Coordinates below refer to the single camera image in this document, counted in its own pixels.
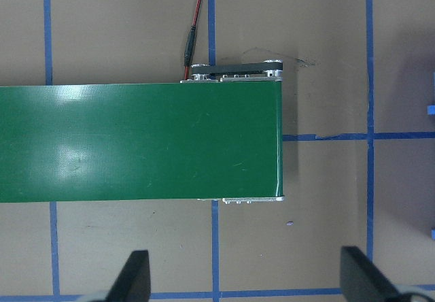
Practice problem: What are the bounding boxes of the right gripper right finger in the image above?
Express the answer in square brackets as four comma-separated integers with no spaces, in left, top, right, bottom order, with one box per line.
[340,246,400,302]

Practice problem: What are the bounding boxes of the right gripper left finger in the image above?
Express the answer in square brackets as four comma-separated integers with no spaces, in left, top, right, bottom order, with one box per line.
[105,250,150,302]

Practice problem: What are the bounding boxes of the green conveyor belt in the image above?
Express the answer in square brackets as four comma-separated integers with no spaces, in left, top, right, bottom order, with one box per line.
[0,58,285,205]

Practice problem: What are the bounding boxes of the red black motor cable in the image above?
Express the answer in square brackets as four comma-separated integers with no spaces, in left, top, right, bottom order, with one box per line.
[181,0,208,80]

